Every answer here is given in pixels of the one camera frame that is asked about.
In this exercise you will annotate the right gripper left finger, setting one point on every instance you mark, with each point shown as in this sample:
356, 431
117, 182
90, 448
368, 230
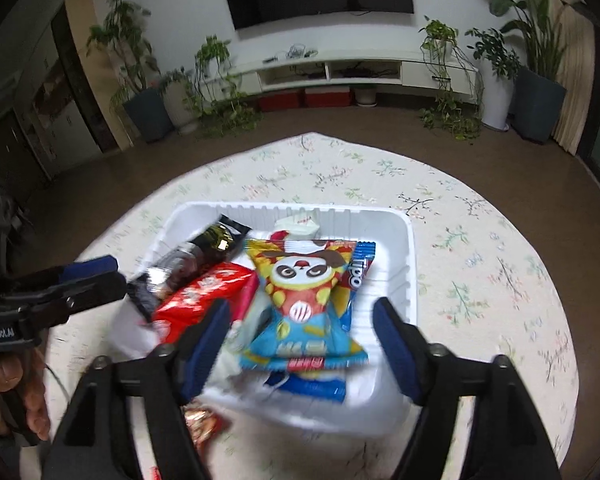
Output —
94, 439

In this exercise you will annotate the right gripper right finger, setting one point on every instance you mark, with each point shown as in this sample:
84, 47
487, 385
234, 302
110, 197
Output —
507, 438

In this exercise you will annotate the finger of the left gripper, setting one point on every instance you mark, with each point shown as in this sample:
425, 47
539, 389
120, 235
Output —
91, 293
89, 268

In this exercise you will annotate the red heart pattern packet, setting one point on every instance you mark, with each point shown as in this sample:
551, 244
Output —
203, 423

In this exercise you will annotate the black cookie snack bag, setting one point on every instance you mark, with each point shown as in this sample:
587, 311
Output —
217, 243

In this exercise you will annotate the red chocolate snack bag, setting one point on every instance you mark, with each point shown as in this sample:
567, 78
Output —
227, 280

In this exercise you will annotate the blue Tipo bread packet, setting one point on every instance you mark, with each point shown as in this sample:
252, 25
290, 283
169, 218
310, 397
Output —
330, 385

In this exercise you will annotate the panda snack bag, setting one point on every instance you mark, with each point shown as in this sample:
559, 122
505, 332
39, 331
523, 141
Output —
304, 332

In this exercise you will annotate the white red ice-cream style packet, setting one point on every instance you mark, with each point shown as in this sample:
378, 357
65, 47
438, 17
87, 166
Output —
226, 370

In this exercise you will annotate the person's left hand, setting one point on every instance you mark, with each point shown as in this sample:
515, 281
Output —
31, 389

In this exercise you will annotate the white plastic tray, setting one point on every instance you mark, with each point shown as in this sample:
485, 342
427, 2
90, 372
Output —
374, 405

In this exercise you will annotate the tall tree plant dark pot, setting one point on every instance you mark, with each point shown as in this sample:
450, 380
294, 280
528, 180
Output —
122, 35

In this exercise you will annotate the small plant beige pot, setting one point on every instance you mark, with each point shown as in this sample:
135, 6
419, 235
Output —
173, 89

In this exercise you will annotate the trailing vine plant left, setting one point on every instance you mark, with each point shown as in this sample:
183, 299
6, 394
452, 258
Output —
214, 94

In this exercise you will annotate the trailing vine plant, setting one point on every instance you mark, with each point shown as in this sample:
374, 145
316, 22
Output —
457, 84
214, 94

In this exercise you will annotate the red storage box left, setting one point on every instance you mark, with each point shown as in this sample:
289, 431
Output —
280, 100

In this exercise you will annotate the red storage box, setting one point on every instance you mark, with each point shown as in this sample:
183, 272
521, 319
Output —
280, 100
328, 96

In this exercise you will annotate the white TV console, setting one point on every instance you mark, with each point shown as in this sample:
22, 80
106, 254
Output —
393, 69

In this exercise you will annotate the red storage box right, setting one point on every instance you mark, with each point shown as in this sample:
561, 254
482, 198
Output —
328, 96

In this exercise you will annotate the small white pot under console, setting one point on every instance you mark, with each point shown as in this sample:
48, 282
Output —
365, 95

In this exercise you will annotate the trailing vine plant right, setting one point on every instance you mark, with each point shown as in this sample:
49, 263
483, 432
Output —
457, 84

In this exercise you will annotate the tall bird-of-paradise plant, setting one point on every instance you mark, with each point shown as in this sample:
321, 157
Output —
538, 96

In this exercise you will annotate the small leafy plant white pot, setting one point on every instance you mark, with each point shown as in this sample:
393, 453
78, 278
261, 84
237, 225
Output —
498, 67

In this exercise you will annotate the white cabinet left wall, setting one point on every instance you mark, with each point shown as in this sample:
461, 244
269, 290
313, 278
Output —
55, 104

